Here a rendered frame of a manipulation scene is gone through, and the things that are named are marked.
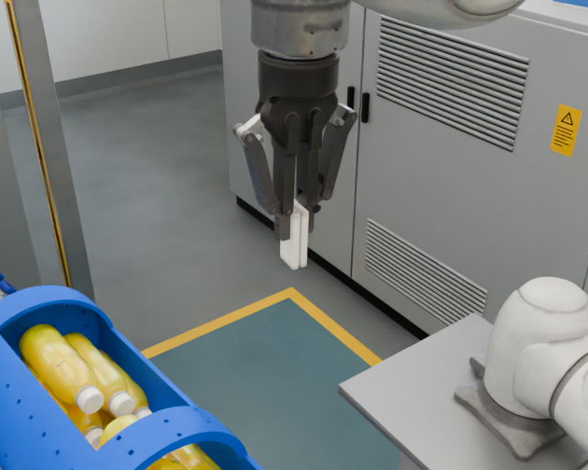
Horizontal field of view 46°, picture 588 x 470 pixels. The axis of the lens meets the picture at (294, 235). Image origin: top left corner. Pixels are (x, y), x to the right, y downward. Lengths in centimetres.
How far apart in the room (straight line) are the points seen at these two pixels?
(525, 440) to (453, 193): 141
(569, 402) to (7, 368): 86
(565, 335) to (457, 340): 37
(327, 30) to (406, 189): 213
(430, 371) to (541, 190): 105
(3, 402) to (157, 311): 211
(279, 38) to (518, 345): 72
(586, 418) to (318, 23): 74
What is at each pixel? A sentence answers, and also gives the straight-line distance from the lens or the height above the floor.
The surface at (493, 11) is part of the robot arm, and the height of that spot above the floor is 184.
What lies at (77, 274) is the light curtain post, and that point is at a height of 84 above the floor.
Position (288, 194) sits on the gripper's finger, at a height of 162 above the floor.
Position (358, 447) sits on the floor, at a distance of 259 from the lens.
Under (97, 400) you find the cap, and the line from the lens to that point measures 115.
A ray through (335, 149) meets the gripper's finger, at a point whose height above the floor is 165.
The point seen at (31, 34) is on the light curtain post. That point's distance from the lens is 175.
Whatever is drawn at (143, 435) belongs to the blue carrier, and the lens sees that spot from 98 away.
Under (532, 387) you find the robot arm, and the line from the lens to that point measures 118.
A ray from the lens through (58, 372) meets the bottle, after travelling 118.
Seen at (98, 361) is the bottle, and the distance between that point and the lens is 125.
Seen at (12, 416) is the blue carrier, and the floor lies 118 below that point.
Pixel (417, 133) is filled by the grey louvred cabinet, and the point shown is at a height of 93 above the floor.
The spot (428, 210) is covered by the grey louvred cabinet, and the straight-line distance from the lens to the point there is 266.
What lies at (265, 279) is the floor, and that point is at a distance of 336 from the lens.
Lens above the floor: 195
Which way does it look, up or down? 32 degrees down
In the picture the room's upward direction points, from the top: straight up
